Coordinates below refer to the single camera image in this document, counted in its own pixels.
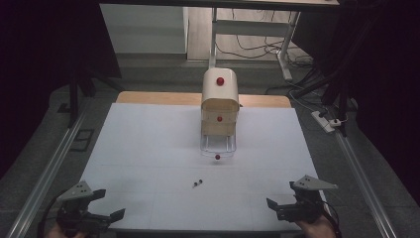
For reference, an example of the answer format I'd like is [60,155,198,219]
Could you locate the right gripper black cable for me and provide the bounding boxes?
[320,200,344,238]

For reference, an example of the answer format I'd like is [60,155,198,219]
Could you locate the white table cover sheet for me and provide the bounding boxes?
[80,102,320,231]

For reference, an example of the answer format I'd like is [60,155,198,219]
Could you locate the white power strip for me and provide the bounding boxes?
[310,110,337,134]

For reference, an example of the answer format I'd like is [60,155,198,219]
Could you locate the black metal stand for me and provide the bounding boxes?
[66,62,124,129]
[290,62,360,137]

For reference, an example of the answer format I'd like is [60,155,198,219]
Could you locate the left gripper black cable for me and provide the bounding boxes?
[37,189,68,238]

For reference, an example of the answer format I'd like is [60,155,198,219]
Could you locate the black floor cables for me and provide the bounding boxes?
[216,9,313,68]

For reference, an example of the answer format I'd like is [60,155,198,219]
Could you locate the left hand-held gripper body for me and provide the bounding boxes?
[54,180,112,234]

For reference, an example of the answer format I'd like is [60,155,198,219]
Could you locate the aluminium floor rail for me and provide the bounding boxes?
[5,108,87,238]
[332,131,398,238]

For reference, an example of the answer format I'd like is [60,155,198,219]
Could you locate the clear drawer with red knob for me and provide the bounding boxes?
[199,133,238,162]

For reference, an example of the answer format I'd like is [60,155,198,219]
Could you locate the white mini drawer cabinet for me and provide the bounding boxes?
[200,67,241,137]

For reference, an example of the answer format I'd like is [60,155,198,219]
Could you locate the person's right hand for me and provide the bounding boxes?
[295,214,337,238]

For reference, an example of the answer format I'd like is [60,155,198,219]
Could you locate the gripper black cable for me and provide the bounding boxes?
[37,189,68,238]
[320,200,344,238]

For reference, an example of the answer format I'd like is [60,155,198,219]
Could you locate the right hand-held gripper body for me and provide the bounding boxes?
[276,175,339,223]

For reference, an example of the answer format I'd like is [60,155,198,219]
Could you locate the black rectangular floor frame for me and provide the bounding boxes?
[69,128,96,153]

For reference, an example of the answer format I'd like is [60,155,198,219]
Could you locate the white background panel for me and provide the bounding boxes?
[99,3,189,55]

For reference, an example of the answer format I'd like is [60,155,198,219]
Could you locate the person's left hand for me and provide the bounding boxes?
[46,221,87,238]

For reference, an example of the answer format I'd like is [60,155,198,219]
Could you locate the white desk frame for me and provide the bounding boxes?
[208,7,302,82]

